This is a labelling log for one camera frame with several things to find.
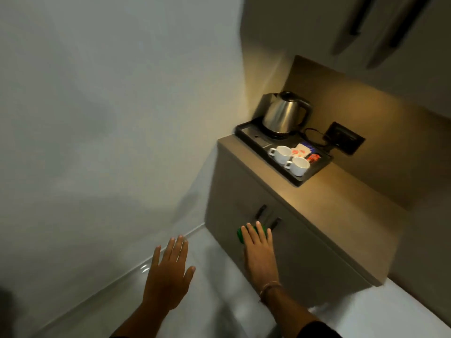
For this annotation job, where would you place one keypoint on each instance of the person's left hand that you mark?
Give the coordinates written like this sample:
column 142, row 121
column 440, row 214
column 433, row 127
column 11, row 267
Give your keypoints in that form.
column 165, row 278

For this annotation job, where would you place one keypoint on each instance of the person's right hand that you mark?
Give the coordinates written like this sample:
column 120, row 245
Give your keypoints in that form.
column 259, row 256

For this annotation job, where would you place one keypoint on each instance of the person's left middle finger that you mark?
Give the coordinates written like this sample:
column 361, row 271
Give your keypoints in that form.
column 172, row 250

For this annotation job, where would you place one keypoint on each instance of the person's left little finger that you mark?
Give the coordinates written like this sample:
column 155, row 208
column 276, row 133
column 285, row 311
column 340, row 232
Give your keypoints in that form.
column 156, row 258

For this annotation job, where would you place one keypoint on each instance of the person's left thumb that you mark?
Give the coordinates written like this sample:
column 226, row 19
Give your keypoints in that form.
column 189, row 275

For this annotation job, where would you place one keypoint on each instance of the person's right little finger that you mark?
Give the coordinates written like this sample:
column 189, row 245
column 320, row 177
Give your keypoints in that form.
column 270, row 236

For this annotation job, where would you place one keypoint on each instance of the person's right middle finger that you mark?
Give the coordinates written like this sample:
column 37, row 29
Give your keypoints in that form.
column 252, row 232

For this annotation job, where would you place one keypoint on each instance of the green cleaning sponge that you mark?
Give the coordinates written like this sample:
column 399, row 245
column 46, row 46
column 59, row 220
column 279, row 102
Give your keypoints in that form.
column 239, row 234

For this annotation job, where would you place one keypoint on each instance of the person's left forearm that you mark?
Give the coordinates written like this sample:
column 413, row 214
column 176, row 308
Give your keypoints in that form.
column 141, row 322

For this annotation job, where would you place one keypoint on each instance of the person's right forearm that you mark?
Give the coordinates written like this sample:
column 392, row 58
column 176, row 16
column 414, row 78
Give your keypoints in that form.
column 287, row 313

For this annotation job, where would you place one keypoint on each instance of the beige wooden cabinet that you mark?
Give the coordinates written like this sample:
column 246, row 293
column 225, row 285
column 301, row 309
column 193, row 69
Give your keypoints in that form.
column 303, row 221

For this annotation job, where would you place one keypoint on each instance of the white ceramic cup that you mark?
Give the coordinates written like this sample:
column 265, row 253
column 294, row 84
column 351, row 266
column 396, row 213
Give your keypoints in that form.
column 281, row 154
column 298, row 166

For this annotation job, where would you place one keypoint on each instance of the black serving tray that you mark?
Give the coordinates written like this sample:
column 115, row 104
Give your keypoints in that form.
column 282, row 153

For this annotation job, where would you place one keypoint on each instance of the red sachet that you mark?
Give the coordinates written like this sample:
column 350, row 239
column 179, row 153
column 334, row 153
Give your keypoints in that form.
column 313, row 158

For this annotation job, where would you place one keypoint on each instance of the white and orange sachet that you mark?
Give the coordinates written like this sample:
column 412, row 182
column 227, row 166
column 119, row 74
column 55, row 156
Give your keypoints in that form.
column 299, row 150

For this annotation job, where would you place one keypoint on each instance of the blue and white sachet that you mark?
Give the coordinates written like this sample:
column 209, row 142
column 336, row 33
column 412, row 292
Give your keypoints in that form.
column 308, row 147

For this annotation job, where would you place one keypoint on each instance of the stainless steel electric kettle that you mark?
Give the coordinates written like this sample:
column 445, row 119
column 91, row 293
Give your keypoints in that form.
column 286, row 115

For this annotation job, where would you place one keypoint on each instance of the black wall socket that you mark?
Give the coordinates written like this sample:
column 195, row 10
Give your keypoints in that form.
column 344, row 138

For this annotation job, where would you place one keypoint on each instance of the beige upper wall cabinet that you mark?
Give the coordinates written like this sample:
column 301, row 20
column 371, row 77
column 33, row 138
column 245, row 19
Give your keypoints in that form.
column 347, row 45

